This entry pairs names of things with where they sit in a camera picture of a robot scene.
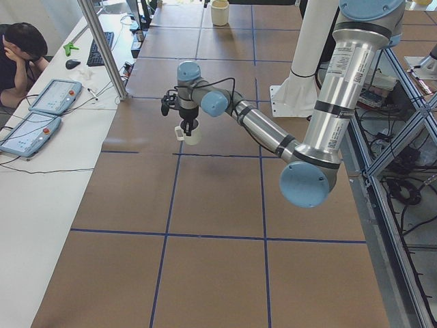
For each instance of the white cup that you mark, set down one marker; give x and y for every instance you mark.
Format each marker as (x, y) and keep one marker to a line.
(192, 139)

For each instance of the stack of books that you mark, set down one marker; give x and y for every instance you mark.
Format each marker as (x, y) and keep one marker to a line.
(376, 89)

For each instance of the aluminium frame post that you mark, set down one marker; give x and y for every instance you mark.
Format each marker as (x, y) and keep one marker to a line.
(97, 32)

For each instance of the upper teach pendant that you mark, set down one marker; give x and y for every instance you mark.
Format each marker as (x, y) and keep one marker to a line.
(57, 97)

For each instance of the lower teach pendant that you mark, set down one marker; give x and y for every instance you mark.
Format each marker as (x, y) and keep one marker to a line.
(30, 134)

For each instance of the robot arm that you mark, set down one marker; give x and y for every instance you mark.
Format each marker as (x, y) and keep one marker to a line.
(336, 47)
(426, 63)

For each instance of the white bucket container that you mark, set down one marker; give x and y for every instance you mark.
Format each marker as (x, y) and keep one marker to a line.
(219, 12)

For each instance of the seated person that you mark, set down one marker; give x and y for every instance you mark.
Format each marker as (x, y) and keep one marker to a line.
(23, 59)

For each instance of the black computer mouse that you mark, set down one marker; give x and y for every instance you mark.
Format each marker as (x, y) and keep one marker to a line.
(72, 63)

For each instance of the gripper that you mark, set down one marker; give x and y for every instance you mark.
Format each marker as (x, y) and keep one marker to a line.
(188, 114)

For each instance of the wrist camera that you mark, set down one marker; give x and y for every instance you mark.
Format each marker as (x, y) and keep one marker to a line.
(169, 102)

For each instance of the green tool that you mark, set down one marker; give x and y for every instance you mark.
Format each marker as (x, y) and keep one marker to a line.
(69, 47)

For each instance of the teach pendant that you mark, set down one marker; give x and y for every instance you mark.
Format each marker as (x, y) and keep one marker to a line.
(57, 97)
(30, 134)

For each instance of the white camera pole base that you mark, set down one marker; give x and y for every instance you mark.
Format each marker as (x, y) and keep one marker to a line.
(296, 96)

